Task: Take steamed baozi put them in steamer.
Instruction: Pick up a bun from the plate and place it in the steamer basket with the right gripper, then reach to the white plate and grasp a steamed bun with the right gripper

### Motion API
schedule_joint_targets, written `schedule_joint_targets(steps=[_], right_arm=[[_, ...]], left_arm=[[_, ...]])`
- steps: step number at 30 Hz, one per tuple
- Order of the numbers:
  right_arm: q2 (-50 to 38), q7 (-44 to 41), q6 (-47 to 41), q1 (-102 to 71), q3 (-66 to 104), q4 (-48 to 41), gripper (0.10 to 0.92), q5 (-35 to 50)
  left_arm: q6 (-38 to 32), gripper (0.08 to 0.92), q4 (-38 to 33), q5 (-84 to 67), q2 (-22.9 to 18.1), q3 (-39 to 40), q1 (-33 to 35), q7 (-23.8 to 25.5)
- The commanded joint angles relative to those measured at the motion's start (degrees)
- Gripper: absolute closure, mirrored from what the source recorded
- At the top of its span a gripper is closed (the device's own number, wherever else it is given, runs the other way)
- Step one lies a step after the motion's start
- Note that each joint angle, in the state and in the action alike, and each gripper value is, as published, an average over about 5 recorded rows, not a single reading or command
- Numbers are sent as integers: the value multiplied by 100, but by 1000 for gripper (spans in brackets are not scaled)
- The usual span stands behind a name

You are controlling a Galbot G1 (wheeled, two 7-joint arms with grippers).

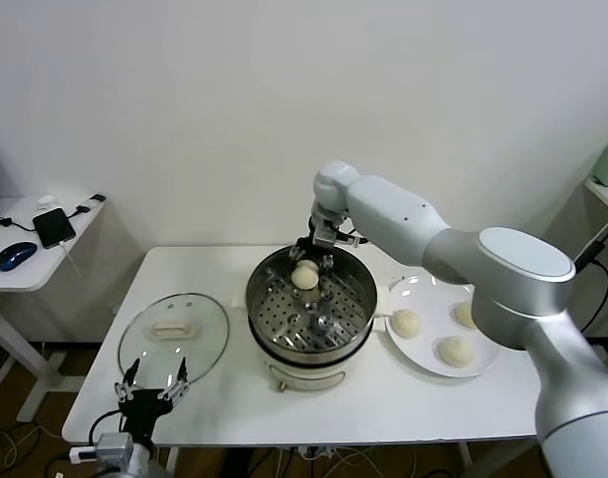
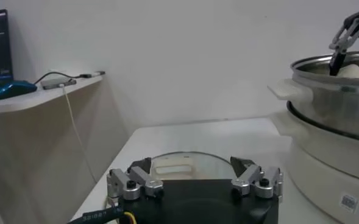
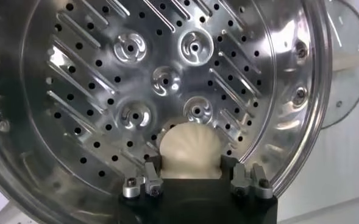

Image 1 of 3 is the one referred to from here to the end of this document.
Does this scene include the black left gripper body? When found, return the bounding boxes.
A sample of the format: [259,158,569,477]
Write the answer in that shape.
[117,388,174,443]

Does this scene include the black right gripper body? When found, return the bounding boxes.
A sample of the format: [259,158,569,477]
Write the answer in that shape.
[293,213,337,260]

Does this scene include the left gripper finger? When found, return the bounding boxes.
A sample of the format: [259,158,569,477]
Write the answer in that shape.
[114,358,140,401]
[157,357,188,403]

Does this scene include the white steamed baozi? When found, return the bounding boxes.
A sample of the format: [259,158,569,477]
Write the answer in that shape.
[391,308,423,341]
[290,258,320,291]
[453,301,479,331]
[435,336,475,369]

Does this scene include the glass pot lid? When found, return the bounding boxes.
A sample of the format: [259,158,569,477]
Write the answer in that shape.
[116,292,231,389]

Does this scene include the stainless steel steamer basket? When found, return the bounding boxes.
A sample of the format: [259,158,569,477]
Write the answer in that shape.
[245,243,377,360]

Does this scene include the white electric cooking pot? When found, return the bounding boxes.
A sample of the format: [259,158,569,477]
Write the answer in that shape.
[230,278,394,395]

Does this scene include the white round plate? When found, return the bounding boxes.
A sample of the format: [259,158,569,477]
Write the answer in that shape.
[384,273,502,379]

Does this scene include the white side desk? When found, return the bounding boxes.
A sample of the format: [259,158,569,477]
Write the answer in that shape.
[581,177,608,369]
[0,197,116,424]

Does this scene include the blue computer mouse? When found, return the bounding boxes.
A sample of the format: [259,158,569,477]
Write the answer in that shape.
[0,241,39,273]

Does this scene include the black smartphone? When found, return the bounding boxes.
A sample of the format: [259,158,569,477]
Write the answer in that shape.
[32,207,77,250]

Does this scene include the black usb adapter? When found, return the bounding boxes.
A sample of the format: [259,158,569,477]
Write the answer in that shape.
[64,194,107,219]

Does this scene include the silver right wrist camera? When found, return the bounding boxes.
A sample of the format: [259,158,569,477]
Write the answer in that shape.
[312,221,338,249]

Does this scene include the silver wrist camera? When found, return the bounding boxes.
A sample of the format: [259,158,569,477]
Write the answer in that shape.
[69,432,135,462]
[312,221,338,249]

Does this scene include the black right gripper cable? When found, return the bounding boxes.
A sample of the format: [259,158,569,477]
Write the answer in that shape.
[332,226,370,246]

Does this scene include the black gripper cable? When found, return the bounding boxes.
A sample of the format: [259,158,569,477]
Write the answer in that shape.
[332,226,370,246]
[88,408,123,447]

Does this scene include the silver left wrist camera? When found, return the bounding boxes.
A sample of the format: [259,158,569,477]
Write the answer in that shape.
[69,432,135,462]

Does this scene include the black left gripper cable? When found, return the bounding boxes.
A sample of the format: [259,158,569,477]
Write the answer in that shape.
[88,408,123,447]

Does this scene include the white charging cable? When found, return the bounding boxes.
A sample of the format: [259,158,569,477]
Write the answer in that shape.
[57,241,84,285]

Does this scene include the black desk cable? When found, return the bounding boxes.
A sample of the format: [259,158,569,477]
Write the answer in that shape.
[0,215,36,233]

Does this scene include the black power adapter cable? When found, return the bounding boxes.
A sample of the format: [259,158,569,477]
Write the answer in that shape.
[574,238,608,336]

